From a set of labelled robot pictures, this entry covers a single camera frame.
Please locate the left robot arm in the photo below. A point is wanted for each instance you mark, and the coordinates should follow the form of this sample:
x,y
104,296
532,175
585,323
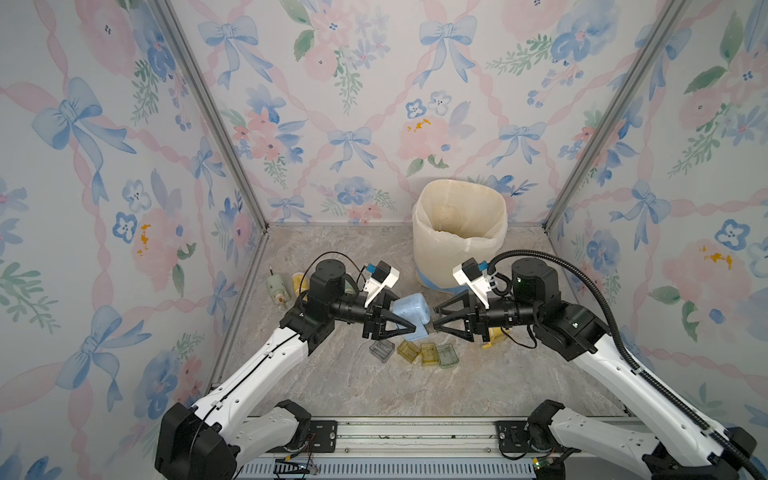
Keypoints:
x,y
215,437

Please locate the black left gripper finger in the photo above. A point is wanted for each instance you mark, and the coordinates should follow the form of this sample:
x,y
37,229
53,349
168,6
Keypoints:
x,y
393,303
389,328

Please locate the yellow pencil sharpener front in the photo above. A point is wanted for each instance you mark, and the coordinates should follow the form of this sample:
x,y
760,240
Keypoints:
x,y
300,283

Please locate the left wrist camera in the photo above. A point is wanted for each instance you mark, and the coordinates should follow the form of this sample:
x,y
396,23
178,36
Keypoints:
x,y
382,276

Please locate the pale green pencil sharpener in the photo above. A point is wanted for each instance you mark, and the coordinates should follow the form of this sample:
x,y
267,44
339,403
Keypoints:
x,y
278,289

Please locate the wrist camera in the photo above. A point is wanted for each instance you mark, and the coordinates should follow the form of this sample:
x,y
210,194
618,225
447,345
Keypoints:
x,y
473,275
382,276

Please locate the aluminium corner post left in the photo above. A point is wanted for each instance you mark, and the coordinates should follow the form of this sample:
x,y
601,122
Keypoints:
x,y
171,27

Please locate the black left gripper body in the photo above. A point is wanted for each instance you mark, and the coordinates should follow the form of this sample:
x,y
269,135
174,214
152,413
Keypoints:
x,y
371,322

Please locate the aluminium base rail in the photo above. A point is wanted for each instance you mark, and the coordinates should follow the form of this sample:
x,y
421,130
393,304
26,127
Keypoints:
x,y
429,448

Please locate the yellow pencil sharpener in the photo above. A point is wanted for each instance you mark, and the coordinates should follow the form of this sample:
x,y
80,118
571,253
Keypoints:
x,y
496,336
300,283

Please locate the aluminium corner post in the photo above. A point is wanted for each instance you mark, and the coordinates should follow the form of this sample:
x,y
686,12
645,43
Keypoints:
x,y
659,34
171,27

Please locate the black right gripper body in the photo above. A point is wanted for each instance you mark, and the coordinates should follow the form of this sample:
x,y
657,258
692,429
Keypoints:
x,y
481,321

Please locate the aluminium corner post right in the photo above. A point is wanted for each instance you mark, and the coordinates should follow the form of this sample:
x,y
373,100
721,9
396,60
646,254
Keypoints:
x,y
659,34

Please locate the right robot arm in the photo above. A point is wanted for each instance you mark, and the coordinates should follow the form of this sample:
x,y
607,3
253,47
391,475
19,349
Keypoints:
x,y
563,310

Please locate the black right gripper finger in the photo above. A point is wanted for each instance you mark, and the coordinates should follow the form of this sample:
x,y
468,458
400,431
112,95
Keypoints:
x,y
457,327
466,299

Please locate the clear green-tinted tray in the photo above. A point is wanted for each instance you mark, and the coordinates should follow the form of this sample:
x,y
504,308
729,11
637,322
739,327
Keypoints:
x,y
447,356

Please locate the yellow tinted tray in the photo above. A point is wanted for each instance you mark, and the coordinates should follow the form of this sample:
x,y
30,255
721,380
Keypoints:
x,y
429,354
409,351

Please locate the cream waste bin with liner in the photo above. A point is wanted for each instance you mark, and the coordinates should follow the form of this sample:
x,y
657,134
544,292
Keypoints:
x,y
453,221

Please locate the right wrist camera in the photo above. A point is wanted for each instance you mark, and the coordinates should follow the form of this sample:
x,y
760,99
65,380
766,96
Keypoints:
x,y
473,275

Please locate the clear shavings tray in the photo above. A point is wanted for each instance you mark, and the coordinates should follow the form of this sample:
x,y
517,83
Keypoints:
x,y
382,350

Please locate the blue pencil sharpener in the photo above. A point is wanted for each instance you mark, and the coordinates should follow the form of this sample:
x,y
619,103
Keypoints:
x,y
415,309

